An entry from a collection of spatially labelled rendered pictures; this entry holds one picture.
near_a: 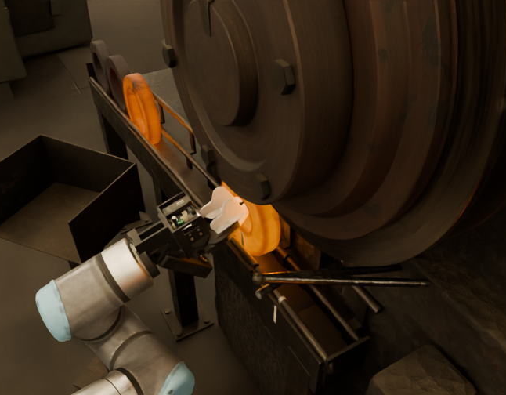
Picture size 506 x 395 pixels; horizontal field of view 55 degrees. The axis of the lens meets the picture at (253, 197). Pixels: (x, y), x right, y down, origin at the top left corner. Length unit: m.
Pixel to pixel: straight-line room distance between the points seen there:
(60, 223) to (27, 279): 0.80
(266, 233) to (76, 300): 0.31
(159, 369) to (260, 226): 0.27
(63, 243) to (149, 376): 0.39
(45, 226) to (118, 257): 0.38
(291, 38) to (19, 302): 1.59
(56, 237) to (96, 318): 0.33
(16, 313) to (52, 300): 1.02
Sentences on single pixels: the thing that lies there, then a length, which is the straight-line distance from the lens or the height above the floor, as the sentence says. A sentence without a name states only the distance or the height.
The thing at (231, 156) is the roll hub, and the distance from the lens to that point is 0.51.
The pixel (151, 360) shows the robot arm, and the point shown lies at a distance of 0.81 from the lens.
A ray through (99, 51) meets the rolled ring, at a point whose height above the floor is 0.72.
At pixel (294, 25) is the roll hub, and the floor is 1.19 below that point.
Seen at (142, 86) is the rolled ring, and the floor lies 0.76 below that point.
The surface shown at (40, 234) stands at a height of 0.60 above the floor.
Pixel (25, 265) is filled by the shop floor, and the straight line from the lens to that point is 1.95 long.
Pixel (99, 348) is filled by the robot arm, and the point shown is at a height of 0.60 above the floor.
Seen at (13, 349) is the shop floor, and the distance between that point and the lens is 1.72.
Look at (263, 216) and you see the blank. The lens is 0.77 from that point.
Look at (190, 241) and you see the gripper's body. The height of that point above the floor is 0.75.
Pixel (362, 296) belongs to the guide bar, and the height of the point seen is 0.76.
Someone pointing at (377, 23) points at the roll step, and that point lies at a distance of 0.35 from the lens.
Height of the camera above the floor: 1.31
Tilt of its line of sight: 40 degrees down
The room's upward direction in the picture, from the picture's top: straight up
